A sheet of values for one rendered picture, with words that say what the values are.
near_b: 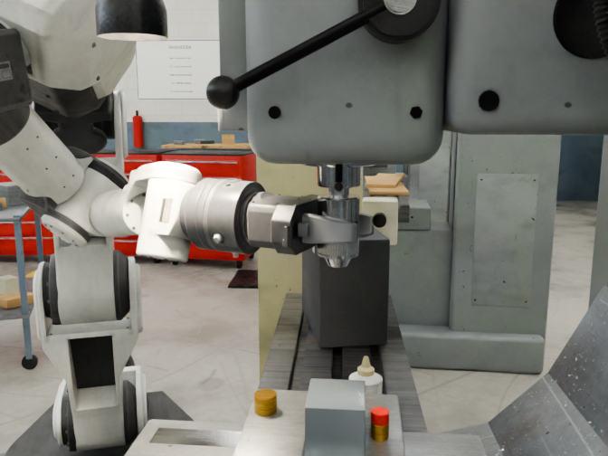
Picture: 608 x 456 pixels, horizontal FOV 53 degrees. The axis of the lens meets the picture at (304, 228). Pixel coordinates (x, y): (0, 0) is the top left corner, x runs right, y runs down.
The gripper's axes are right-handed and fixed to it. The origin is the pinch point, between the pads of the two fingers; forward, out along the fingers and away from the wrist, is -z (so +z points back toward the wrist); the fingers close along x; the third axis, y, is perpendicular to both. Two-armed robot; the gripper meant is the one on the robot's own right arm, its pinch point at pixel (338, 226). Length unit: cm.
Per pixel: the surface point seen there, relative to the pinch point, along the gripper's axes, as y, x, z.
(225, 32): -20.7, -6.2, 10.6
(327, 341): 25.8, 27.9, 12.3
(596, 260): 8.0, 32.0, -27.4
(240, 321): 126, 269, 172
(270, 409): 15.2, -15.3, 0.6
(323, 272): 13.7, 27.5, 13.1
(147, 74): -62, 729, 609
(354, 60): -17.3, -8.8, -4.6
